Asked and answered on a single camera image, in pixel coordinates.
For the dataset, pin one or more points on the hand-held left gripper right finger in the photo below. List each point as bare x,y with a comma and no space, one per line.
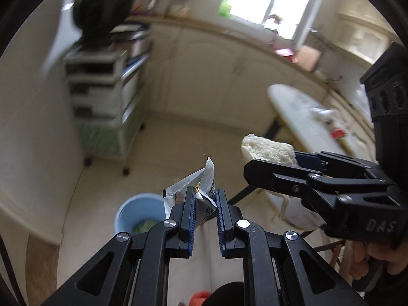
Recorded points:
221,216

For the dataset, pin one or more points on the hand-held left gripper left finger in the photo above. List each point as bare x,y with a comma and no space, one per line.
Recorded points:
190,216

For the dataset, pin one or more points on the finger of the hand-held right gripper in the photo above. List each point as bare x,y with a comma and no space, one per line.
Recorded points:
306,159
274,175

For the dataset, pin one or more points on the white bread piece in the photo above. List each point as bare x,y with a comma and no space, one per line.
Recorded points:
267,149

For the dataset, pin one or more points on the silver foil wrapper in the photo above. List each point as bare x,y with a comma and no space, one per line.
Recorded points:
204,178

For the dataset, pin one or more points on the white red wrapper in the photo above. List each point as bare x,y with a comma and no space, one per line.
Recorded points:
338,133

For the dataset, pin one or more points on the blue plastic bin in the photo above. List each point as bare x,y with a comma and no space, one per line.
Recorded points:
137,210

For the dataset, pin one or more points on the person's right hand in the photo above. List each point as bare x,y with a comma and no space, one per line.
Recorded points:
358,261

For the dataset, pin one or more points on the round white marble table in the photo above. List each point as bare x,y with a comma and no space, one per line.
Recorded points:
296,114

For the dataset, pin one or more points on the person's dark pant leg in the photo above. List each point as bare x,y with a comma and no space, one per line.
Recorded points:
226,295

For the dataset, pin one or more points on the cream upper kitchen cabinets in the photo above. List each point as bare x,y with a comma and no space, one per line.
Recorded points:
360,41

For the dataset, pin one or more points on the orange slipper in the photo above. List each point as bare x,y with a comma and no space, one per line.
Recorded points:
199,299

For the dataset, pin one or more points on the wooden chair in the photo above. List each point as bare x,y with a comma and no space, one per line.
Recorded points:
334,248

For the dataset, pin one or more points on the wooden cutting board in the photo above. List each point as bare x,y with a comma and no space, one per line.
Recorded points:
309,57

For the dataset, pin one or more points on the red plastic basin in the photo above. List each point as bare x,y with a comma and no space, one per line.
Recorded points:
283,52

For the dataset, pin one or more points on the white framed window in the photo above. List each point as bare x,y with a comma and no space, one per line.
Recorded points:
255,0

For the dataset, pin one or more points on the white storage cart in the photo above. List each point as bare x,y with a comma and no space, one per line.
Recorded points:
92,79

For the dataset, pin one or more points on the beige kitchen countertop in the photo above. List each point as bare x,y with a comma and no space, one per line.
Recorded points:
197,22

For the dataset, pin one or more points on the green plastic bottle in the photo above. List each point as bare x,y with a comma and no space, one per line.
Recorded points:
224,8

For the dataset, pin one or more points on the large glass jar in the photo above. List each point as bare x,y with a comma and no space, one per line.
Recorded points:
180,9

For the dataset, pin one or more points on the black rice cooker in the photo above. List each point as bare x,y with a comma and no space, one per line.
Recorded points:
95,16

